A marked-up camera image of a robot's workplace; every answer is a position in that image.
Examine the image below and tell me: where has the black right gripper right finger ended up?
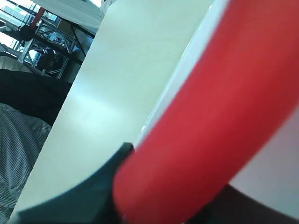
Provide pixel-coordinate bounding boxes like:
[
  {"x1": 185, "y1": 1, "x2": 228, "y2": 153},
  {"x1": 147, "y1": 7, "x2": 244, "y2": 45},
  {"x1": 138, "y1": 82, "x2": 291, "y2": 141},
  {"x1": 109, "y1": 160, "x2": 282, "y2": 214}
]
[{"x1": 187, "y1": 185, "x2": 299, "y2": 224}]

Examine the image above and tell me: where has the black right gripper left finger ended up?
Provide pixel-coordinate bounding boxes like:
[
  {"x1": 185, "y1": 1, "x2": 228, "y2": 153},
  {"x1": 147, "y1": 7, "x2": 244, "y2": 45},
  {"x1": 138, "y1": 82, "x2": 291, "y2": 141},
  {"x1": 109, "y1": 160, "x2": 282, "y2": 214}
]
[{"x1": 17, "y1": 142, "x2": 134, "y2": 224}]

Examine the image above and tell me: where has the red flag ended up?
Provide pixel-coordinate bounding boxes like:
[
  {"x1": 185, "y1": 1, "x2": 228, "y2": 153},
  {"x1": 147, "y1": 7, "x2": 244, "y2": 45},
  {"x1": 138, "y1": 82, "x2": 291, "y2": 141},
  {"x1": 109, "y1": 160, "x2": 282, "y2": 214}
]
[{"x1": 113, "y1": 0, "x2": 299, "y2": 224}]

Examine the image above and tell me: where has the striped grey fabric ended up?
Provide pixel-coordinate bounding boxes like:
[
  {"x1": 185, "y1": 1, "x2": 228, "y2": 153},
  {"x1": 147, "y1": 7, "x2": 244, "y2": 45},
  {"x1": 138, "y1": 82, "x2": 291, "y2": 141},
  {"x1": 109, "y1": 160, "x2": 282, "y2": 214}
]
[{"x1": 0, "y1": 104, "x2": 51, "y2": 224}]

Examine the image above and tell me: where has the black fabric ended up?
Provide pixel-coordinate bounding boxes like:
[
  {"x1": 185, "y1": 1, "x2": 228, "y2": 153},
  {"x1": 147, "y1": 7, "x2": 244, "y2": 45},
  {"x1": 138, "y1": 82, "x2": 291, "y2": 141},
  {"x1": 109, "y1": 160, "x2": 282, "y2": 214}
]
[{"x1": 0, "y1": 69, "x2": 72, "y2": 126}]

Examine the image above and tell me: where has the white backdrop cloth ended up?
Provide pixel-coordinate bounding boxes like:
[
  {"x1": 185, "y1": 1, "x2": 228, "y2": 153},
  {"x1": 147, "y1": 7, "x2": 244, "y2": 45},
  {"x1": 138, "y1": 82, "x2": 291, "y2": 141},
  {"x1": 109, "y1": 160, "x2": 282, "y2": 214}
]
[{"x1": 34, "y1": 0, "x2": 116, "y2": 34}]

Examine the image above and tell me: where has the metal truss frame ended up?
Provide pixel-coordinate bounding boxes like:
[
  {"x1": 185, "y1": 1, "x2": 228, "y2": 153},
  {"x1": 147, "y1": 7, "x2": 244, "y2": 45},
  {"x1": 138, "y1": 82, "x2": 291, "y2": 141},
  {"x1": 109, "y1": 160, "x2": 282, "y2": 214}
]
[{"x1": 18, "y1": 20, "x2": 84, "y2": 79}]

